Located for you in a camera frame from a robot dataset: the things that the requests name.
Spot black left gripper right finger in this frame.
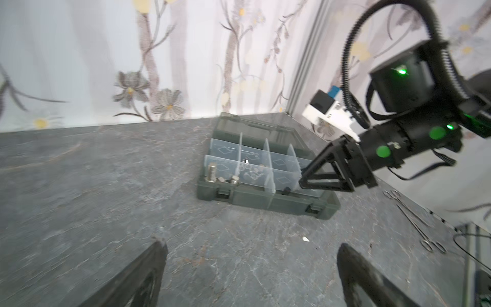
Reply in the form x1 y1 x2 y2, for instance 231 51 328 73
336 243 418 306

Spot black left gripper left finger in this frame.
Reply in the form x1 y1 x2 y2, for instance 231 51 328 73
80 239 168 306

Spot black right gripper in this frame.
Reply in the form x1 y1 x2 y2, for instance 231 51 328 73
299 135 378 192

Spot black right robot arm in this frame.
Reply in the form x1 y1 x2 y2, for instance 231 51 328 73
299 1 490 192

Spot steel surgical scissors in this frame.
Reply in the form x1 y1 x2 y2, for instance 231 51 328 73
383 190 447 254

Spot clear compartment organizer box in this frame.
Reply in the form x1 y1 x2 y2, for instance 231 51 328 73
197 113 340 220

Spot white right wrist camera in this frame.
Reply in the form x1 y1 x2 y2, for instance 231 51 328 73
302 90 360 141

